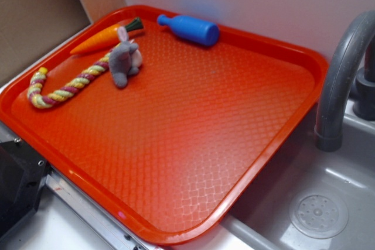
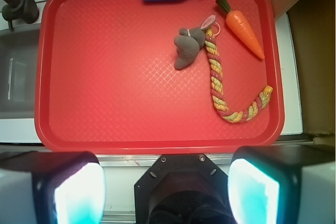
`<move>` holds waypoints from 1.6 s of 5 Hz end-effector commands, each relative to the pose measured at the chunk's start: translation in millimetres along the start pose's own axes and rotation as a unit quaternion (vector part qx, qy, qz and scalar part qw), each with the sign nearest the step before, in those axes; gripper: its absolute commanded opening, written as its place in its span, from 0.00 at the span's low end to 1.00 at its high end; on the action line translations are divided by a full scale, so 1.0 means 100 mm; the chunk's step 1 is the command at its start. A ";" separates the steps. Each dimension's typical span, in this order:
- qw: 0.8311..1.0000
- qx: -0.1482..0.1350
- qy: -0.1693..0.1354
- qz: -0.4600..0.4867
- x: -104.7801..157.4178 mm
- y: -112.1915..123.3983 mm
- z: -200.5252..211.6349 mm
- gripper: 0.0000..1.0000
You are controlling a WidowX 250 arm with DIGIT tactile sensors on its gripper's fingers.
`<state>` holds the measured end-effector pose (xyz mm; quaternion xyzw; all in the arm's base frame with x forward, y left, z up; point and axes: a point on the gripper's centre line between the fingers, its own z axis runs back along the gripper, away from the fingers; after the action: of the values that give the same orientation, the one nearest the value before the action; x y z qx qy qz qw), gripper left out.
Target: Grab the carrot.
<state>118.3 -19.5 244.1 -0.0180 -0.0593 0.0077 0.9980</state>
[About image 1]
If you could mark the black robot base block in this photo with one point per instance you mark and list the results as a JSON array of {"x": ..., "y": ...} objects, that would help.
[{"x": 23, "y": 176}]

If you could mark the orange toy carrot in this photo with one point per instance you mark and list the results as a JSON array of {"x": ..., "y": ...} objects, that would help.
[{"x": 107, "y": 37}]

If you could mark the orange plastic tray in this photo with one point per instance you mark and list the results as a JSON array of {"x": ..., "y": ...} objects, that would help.
[{"x": 170, "y": 153}]

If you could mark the grey plush bunny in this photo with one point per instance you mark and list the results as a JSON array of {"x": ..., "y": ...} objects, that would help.
[{"x": 124, "y": 60}]

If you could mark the blue plastic toy bottle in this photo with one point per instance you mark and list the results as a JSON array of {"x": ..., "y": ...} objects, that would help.
[{"x": 192, "y": 29}]

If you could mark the grey plastic toy sink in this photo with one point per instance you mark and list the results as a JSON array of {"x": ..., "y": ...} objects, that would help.
[{"x": 305, "y": 198}]

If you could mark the brown cardboard panel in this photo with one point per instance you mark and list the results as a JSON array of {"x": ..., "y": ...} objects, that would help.
[{"x": 32, "y": 28}]

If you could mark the grey toy faucet spout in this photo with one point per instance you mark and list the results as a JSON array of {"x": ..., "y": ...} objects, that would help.
[{"x": 347, "y": 59}]

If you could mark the multicolour twisted rope toy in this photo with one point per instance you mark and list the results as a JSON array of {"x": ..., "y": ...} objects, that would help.
[{"x": 69, "y": 90}]

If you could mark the dark grey faucet handle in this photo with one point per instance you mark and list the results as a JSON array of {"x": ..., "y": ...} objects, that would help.
[{"x": 364, "y": 82}]

